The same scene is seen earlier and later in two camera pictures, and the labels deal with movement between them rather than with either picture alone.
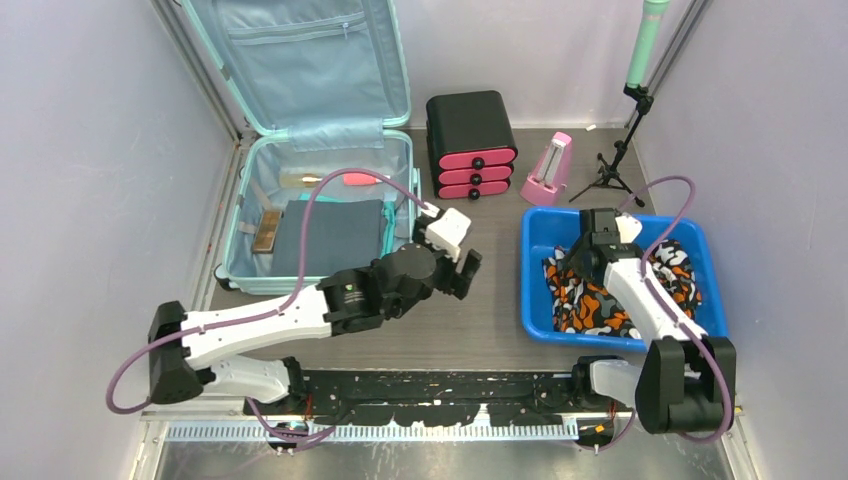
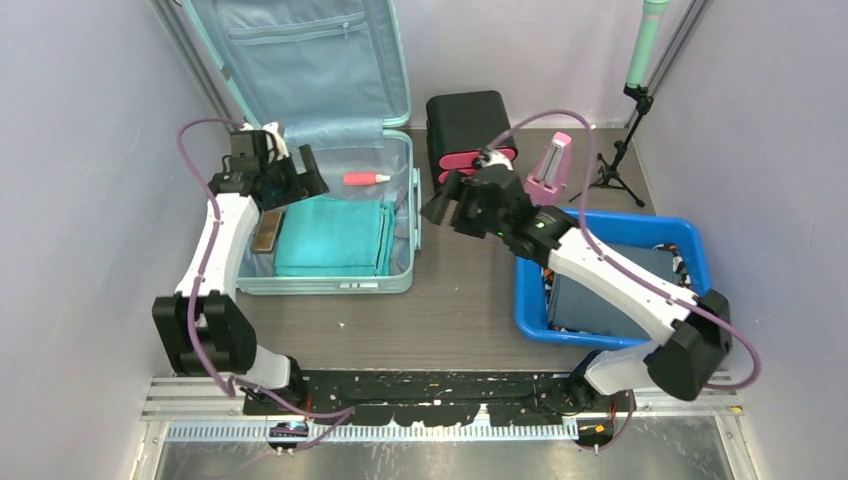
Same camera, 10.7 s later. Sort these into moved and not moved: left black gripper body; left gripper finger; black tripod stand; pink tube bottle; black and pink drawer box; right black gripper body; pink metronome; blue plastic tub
Moved: left black gripper body; right black gripper body; left gripper finger
Not moved: blue plastic tub; black tripod stand; pink metronome; black and pink drawer box; pink tube bottle
